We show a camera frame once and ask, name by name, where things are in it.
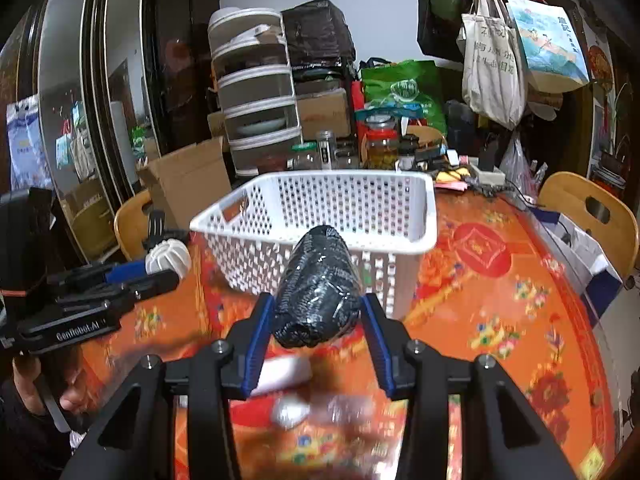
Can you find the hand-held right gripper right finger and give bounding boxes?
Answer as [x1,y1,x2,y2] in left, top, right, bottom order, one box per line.
[360,292,581,480]

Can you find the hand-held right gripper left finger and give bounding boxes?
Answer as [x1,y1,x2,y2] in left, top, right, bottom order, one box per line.
[70,292,276,480]

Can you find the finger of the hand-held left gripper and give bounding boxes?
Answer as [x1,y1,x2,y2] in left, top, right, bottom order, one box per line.
[55,269,182,313]
[50,259,151,288]

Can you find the white ribbed ball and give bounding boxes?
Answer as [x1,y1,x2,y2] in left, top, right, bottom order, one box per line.
[145,238,193,280]

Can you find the black patterned socks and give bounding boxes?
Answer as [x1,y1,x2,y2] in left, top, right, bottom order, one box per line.
[272,225,362,350]

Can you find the white plastic basket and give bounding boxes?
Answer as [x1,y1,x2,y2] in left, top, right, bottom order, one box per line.
[189,170,439,322]

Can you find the person's left forearm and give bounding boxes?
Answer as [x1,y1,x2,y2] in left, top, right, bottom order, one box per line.
[0,377,88,480]

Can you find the white soft pad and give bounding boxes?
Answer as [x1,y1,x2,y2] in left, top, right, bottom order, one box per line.
[249,357,315,397]

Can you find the person's left hand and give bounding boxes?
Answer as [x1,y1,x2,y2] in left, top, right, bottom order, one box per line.
[12,345,96,416]

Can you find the wooden chair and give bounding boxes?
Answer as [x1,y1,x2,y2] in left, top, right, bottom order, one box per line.
[400,125,448,153]
[113,189,157,262]
[538,171,640,281]

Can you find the black pronged holder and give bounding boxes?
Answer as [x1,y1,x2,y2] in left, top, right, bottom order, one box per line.
[146,211,166,251]

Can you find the open cardboard box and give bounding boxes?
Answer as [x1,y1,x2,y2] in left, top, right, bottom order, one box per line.
[136,136,235,233]

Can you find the red floral tablecloth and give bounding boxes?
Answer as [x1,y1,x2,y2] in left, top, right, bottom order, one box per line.
[75,180,628,480]

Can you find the dark mirrored wardrobe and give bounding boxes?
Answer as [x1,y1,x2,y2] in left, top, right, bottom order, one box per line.
[0,0,226,261]

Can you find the empty glass jar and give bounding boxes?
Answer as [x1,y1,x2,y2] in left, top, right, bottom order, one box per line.
[334,141,360,170]
[291,142,322,172]

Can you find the black lidded jar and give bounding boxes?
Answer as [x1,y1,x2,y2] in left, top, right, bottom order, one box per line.
[397,135,421,171]

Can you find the glass jar of pickles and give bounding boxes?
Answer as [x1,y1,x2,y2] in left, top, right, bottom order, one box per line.
[364,116,401,171]

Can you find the clear jar with black label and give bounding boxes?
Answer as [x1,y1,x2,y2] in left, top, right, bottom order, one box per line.
[316,130,335,171]

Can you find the tiered mesh storage rack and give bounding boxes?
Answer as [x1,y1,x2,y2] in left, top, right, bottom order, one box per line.
[207,6,305,177]

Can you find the white and blue box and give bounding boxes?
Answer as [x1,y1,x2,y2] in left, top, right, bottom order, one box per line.
[530,207,623,321]

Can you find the clear plastic bag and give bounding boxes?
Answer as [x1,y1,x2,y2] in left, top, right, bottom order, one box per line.
[500,132,540,198]

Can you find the brown cardboard box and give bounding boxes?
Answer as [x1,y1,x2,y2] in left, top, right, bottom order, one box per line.
[295,89,352,142]

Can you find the green shopping bag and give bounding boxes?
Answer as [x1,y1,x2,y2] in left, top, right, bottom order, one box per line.
[361,60,448,136]

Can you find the white canvas tote bag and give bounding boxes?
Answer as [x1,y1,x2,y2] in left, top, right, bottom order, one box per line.
[461,0,527,131]

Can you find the black plastic bag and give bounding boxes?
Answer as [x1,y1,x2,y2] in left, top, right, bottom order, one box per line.
[280,0,357,67]

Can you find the black hanging bag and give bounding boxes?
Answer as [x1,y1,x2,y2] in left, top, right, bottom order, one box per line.
[416,0,468,63]

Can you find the blue printed paper bag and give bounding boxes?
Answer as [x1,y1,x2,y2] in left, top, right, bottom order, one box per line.
[505,0,591,93]

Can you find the wall poster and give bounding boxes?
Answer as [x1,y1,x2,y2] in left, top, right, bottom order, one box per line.
[570,0,640,201]

